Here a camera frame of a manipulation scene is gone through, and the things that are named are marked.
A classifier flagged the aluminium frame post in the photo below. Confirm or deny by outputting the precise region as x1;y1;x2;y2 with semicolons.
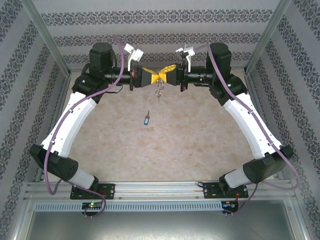
244;0;293;76
19;0;72;77

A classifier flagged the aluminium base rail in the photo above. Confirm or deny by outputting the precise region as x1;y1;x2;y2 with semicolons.
24;180;296;202

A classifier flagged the grey sheet metal panel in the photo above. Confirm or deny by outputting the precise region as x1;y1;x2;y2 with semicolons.
24;211;310;240

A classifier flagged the grey slotted cable duct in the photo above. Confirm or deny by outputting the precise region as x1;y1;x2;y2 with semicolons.
33;201;224;213

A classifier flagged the metal key plate with rings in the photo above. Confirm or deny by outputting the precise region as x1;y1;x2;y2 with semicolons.
154;73;166;105

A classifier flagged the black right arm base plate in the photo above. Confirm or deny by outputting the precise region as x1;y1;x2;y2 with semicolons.
202;181;250;200

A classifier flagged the aluminium side rail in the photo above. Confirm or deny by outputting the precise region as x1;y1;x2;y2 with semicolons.
243;72;295;182
33;73;72;183

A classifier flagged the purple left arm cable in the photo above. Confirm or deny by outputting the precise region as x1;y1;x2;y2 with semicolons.
43;34;126;218

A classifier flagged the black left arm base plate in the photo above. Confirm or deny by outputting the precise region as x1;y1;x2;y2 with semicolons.
70;183;116;200

